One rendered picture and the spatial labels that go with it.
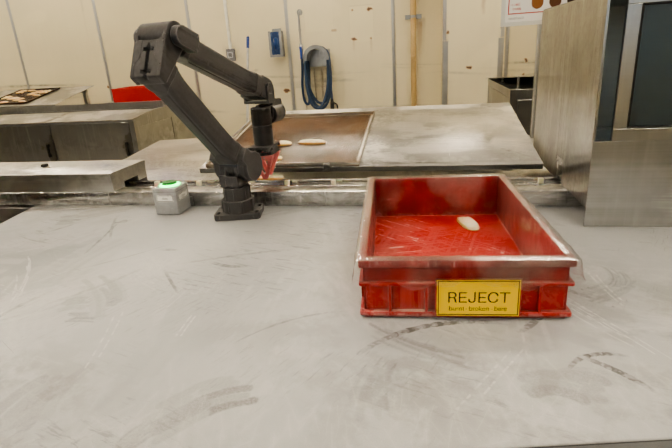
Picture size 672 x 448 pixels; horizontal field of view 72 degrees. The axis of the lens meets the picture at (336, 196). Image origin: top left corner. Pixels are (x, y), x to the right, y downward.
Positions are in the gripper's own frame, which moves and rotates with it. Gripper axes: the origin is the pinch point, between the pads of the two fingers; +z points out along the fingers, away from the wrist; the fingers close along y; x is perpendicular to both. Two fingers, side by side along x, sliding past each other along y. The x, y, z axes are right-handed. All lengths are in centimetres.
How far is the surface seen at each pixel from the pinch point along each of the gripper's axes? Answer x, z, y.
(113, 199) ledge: 45.6, 4.8, -9.3
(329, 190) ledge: -20.1, 2.5, -8.0
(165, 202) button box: 24.0, 3.1, -16.7
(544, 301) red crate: -63, 4, -60
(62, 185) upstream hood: 62, 0, -9
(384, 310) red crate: -40, 5, -62
